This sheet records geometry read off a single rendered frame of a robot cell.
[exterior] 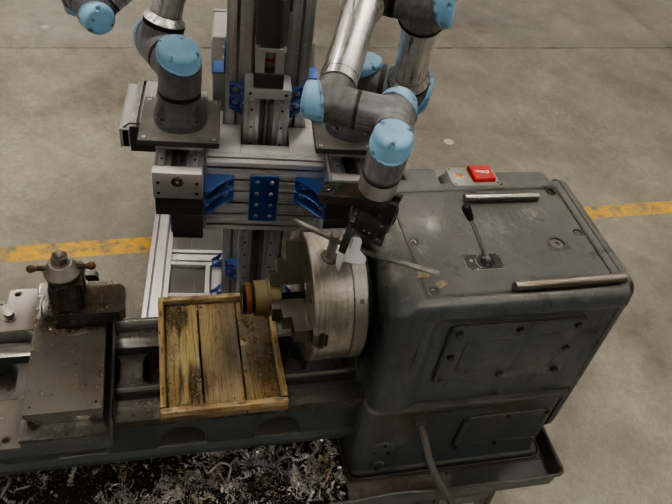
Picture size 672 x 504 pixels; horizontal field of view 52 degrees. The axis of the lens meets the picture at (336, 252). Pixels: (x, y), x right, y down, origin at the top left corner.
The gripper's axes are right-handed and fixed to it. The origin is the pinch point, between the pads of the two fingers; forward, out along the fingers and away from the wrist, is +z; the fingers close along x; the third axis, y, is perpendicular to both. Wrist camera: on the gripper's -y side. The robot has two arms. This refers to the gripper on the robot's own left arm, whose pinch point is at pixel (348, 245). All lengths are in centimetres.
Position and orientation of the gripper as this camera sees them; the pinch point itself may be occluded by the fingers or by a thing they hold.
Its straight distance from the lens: 148.7
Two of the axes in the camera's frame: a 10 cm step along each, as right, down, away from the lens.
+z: -1.6, 5.8, 8.0
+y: 9.0, 4.3, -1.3
